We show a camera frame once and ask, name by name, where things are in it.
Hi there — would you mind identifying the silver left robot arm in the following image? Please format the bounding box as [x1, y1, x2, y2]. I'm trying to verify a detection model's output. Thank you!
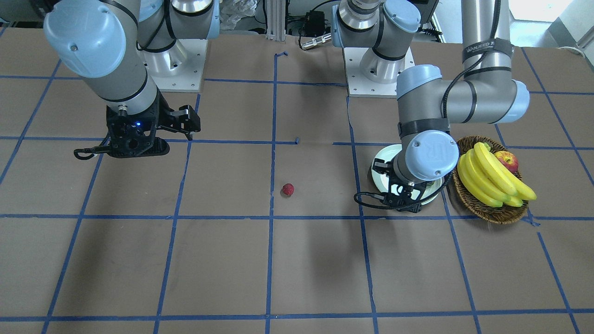
[331, 0, 529, 213]

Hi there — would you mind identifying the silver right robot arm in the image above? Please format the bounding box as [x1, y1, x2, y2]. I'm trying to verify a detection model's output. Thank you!
[43, 0, 220, 161]

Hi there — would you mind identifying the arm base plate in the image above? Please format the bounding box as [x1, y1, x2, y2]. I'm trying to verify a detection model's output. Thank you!
[138, 39, 208, 93]
[343, 47, 414, 98]

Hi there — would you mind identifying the red yellow apple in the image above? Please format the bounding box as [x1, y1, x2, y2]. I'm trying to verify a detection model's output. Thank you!
[494, 150, 518, 173]

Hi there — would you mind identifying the yellow banana bunch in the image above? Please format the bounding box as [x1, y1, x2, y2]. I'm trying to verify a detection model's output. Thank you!
[458, 142, 537, 208]

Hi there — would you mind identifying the pale green plate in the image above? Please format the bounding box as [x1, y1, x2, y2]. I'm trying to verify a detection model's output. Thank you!
[370, 144, 446, 210]

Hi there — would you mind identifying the round red strawberry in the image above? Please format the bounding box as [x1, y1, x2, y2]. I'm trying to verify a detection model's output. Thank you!
[281, 183, 295, 197]

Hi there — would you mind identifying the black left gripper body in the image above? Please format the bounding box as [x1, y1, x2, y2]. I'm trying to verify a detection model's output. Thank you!
[383, 173, 433, 213]

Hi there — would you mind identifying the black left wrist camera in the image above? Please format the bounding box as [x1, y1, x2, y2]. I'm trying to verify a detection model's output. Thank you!
[371, 158, 394, 178]

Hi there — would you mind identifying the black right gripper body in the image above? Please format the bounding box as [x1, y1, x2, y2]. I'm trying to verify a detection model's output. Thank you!
[106, 91, 170, 159]

